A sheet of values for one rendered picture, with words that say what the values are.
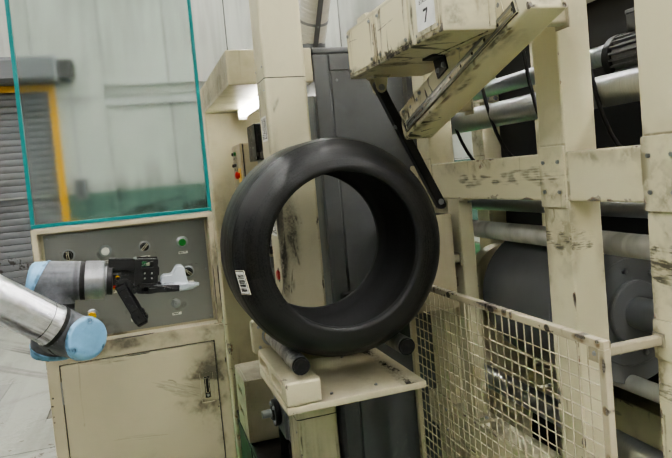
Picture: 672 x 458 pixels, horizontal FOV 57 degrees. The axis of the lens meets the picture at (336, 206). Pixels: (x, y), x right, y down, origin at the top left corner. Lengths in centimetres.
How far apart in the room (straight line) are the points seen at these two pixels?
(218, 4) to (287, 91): 915
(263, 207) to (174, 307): 78
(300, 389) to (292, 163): 55
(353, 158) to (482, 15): 44
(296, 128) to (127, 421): 107
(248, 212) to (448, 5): 64
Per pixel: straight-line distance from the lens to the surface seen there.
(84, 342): 141
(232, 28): 1094
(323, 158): 151
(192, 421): 221
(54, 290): 153
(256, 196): 148
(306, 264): 189
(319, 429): 203
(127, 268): 155
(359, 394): 162
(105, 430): 221
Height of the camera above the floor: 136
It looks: 3 degrees down
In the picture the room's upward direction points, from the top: 5 degrees counter-clockwise
